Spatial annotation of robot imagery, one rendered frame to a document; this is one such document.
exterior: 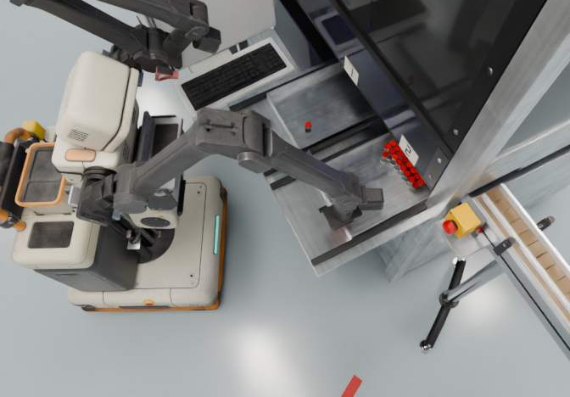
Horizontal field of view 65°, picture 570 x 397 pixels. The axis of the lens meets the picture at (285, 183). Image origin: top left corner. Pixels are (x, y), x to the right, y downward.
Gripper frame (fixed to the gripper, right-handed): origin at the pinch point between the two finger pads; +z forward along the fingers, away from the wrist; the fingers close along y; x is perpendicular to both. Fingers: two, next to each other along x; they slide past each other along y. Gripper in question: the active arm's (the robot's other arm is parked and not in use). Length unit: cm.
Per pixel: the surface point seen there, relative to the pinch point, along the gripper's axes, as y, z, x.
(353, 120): 23.1, 0.9, 31.8
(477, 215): 31.2, -14.9, -18.5
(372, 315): 17, 89, -22
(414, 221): 21.6, 0.9, -9.4
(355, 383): -4, 90, -44
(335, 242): -3.2, 2.3, -4.3
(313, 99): 14.8, 1.4, 45.8
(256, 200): -8, 91, 57
